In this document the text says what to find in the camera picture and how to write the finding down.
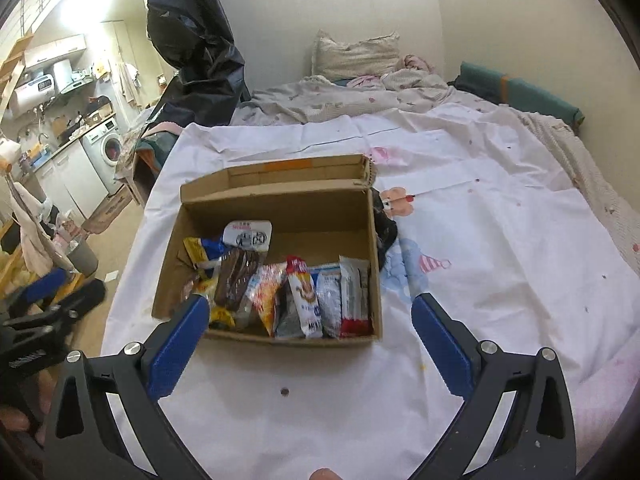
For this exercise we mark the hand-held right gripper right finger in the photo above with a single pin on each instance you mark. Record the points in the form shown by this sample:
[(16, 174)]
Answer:
[(442, 345)]

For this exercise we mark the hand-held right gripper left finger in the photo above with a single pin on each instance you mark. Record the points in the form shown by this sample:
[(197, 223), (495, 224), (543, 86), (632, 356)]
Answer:
[(180, 345)]

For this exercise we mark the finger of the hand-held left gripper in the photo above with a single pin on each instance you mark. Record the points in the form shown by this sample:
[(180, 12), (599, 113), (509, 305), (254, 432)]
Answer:
[(35, 287), (75, 300)]

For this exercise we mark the blue yellow cartoon snack packet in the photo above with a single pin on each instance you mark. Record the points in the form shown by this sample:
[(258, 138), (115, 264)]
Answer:
[(205, 252)]

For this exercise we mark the orange white snack packet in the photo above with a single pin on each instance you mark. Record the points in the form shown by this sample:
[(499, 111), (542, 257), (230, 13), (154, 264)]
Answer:
[(267, 295)]

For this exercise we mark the white blue snack packet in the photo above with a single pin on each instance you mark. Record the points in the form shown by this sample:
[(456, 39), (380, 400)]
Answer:
[(327, 300)]

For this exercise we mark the white round-label snack packet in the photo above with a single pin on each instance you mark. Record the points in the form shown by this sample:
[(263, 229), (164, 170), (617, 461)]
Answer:
[(247, 235)]

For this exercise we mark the brown cardboard box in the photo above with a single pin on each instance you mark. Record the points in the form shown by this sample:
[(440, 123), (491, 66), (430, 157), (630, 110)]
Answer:
[(300, 215)]

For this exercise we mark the person's left hand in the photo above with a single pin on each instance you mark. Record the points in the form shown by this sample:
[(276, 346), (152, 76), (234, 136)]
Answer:
[(47, 390)]

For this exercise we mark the person's right hand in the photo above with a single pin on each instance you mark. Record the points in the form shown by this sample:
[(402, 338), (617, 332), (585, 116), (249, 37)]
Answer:
[(325, 475)]

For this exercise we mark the grey trash bin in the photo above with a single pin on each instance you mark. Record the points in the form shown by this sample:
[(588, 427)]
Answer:
[(82, 260)]

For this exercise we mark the hanging white cloth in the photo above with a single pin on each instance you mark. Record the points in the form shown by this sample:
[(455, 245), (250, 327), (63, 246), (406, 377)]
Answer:
[(30, 240)]

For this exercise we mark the patterned floor mat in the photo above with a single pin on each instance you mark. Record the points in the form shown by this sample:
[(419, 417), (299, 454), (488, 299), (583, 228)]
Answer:
[(107, 212)]

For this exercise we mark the white base cabinet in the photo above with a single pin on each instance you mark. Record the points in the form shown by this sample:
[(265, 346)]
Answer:
[(70, 180)]

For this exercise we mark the black plastic bag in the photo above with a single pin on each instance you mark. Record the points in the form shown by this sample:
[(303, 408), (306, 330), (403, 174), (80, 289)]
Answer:
[(385, 232)]

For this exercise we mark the white washing machine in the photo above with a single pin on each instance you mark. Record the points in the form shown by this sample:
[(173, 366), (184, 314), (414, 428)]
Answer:
[(105, 152)]

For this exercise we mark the pink blanket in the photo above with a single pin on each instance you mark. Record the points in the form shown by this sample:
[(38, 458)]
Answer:
[(600, 390)]

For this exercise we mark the pile of clothes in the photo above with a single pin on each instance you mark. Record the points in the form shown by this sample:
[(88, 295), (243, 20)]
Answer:
[(150, 140)]

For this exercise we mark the white water heater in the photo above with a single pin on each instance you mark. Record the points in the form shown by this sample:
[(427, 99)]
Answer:
[(32, 90)]

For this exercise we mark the wooden staircase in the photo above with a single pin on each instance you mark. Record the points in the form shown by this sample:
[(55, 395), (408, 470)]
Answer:
[(12, 75)]

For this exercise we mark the range hood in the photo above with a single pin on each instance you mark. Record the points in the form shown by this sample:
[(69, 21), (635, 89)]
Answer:
[(65, 75)]

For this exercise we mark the hanging white towel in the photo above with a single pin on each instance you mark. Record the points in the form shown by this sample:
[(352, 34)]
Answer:
[(127, 85)]

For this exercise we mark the tall white cabinet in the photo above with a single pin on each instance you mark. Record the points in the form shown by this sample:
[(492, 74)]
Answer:
[(115, 42)]

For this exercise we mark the green cushion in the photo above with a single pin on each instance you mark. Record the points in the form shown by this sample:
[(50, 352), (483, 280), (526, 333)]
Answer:
[(520, 90)]

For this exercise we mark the grey patterned duvet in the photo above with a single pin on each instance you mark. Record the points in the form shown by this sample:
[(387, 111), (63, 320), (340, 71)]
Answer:
[(320, 102)]

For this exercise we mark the black hanging garment cover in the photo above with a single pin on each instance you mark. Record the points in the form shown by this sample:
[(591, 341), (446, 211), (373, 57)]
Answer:
[(195, 35)]

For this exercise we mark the patterned pillow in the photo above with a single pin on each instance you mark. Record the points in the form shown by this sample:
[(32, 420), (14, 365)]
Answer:
[(355, 57)]

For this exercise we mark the white wall cabinet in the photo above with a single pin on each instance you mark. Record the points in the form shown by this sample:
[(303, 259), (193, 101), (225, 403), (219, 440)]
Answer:
[(55, 50)]

